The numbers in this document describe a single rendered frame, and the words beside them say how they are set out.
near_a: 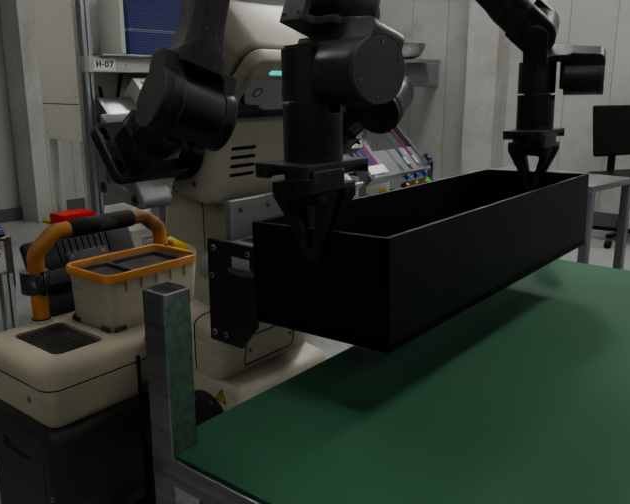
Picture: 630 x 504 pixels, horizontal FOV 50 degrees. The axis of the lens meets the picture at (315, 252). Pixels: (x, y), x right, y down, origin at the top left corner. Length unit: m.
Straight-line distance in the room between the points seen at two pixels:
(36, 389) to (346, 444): 0.73
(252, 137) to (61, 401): 0.56
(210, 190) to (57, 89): 2.52
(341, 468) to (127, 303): 0.80
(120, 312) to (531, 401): 0.82
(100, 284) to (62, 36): 2.23
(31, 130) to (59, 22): 3.29
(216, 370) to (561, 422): 0.59
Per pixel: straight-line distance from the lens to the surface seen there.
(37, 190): 6.71
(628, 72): 6.55
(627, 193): 3.76
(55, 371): 1.23
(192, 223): 1.12
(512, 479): 0.61
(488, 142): 6.65
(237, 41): 0.99
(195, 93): 0.84
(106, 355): 1.28
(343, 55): 0.58
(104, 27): 3.34
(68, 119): 3.43
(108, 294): 1.31
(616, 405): 0.77
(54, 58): 3.49
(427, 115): 7.26
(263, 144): 1.06
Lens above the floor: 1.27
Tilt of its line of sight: 14 degrees down
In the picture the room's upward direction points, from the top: straight up
